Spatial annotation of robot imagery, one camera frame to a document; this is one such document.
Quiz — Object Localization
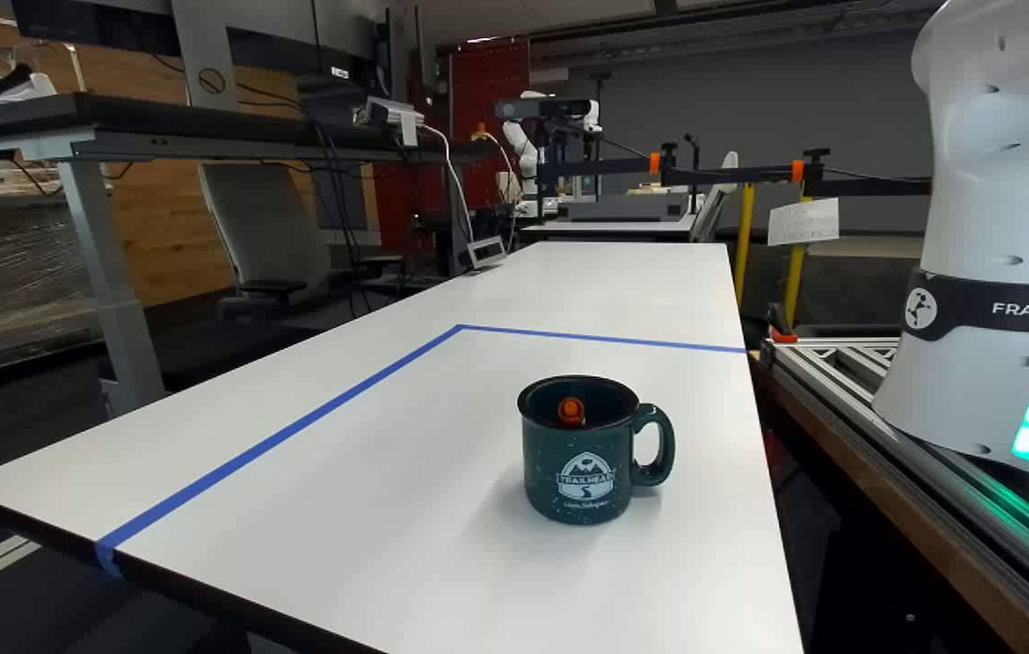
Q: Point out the red Expo dry-erase marker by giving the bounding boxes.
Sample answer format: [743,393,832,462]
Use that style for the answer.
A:
[558,394,584,429]

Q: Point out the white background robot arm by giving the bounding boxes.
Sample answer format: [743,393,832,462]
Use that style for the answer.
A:
[493,89,602,201]

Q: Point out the white power adapter with cable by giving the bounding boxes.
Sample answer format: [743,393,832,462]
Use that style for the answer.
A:
[364,94,469,249]

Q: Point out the white paper sign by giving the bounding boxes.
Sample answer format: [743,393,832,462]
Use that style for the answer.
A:
[766,197,841,245]

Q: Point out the grey workbench with legs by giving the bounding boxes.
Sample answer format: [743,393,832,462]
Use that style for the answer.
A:
[0,94,441,411]

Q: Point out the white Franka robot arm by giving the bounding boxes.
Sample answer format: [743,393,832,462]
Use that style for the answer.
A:
[873,0,1029,472]

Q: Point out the red cabinet in background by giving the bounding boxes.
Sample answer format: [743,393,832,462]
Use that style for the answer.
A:
[376,37,532,254]

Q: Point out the dark green ceramic mug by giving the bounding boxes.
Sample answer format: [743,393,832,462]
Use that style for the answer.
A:
[516,375,675,528]

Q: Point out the aluminium rail robot stand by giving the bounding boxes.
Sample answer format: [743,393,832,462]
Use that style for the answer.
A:
[756,339,1029,649]

